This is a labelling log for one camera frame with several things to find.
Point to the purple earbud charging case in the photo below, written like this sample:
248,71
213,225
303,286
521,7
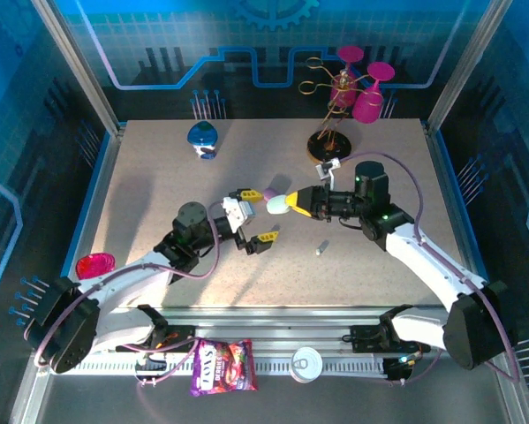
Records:
270,192

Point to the mint earbud charging case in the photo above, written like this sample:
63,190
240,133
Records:
277,205

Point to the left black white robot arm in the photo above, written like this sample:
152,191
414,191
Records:
127,278

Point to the pink wine glass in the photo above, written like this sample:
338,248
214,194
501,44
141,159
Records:
366,110
350,54

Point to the blue cup on table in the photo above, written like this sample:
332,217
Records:
202,134

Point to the pink plastic cup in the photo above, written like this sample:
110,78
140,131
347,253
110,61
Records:
94,265

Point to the silver tin can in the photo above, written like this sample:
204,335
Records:
306,364

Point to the purple candy bag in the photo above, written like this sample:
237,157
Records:
222,366

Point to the small circuit board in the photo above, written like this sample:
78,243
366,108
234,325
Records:
151,368
398,366

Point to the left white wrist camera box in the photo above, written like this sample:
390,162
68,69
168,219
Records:
239,214

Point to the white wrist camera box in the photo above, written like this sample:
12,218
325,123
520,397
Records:
239,214
326,170

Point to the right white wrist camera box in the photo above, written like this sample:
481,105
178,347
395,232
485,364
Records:
326,170

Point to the aluminium profile rail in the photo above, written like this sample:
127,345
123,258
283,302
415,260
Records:
268,327

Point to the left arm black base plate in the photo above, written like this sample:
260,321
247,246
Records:
185,333

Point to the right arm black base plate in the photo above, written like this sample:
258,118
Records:
365,340

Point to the aluminium frame post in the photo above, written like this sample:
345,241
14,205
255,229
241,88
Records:
466,66
79,66

